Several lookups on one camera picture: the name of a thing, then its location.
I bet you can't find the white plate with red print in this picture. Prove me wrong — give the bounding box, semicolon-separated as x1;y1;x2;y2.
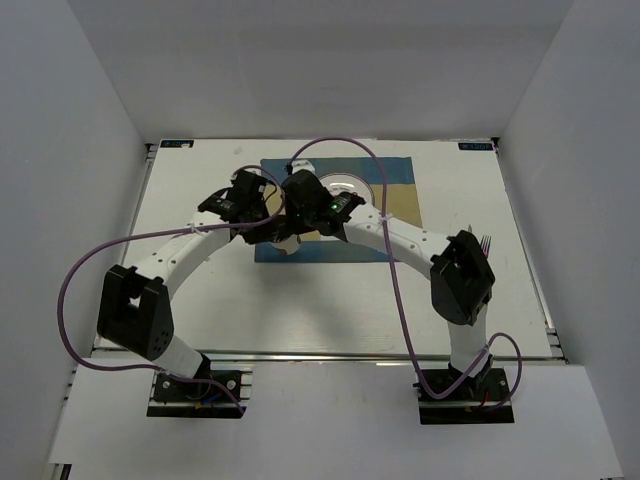
319;173;375;203

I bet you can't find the white brown metal cup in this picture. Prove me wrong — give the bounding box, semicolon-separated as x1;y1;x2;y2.
270;235;301;255

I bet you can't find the blue tan white placemat cloth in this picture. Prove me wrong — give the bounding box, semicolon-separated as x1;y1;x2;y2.
254;157;422;264

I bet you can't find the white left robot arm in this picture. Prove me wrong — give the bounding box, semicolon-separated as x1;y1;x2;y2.
97;169;277;399

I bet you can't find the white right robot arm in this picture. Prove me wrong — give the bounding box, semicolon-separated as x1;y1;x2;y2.
283;170;495;399

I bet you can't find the blue label sticker left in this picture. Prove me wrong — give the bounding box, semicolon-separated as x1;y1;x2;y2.
159;139;194;149

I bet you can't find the blue label sticker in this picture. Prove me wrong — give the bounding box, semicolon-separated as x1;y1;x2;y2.
159;139;194;149
458;142;494;151

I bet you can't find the blue label sticker right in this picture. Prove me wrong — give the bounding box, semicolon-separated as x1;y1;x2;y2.
458;142;494;151

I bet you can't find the pink iridescent fork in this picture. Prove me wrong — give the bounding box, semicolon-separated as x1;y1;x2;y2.
480;235;492;258

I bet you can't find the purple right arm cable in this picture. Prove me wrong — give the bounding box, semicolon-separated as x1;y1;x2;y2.
284;137;524;412

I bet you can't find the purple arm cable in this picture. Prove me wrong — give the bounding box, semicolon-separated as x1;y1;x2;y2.
284;137;524;412
56;164;289;416

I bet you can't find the aluminium table frame rail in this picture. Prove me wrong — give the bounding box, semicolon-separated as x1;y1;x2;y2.
94;143;571;366

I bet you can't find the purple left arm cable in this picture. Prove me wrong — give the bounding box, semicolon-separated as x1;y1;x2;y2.
56;164;289;416

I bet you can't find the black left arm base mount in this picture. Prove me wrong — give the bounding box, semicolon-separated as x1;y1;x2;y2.
147;365;253;419

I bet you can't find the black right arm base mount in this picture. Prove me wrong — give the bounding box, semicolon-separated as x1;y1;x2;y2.
413;367;515;425

